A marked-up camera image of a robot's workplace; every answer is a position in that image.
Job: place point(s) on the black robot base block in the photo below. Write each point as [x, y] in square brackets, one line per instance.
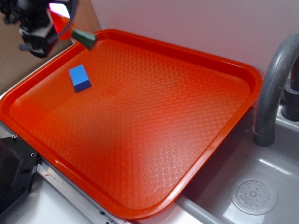
[18, 165]

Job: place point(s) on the red plastic serving tray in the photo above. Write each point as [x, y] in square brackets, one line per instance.
[153, 116]

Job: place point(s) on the grey curved toy faucet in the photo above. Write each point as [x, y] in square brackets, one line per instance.
[280, 87]

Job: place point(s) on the round grey sink drain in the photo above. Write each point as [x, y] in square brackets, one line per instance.
[253, 196]

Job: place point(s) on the orange toy carrot green stem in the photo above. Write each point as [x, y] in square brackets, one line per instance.
[65, 30]

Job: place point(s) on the aluminium rail with ruler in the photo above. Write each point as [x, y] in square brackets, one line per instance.
[53, 199]

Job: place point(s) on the blue rectangular block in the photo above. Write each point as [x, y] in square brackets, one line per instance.
[79, 78]

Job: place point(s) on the grey toy sink basin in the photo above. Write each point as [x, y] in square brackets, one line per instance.
[207, 197]

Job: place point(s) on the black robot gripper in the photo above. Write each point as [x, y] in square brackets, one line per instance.
[35, 24]

